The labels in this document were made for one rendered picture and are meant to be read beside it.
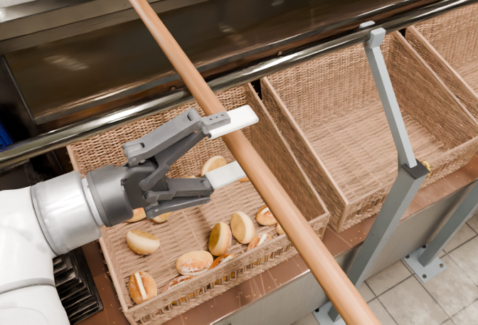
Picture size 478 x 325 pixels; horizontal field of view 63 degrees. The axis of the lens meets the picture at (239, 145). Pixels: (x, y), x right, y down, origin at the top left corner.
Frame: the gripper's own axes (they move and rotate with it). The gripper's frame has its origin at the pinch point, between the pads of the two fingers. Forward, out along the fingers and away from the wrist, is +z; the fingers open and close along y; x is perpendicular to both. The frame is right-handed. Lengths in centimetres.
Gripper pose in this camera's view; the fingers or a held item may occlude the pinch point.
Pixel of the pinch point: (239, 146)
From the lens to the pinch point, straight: 55.1
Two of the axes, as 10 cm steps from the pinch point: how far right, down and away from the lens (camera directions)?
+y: 0.0, 6.6, 7.5
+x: 4.6, 6.7, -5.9
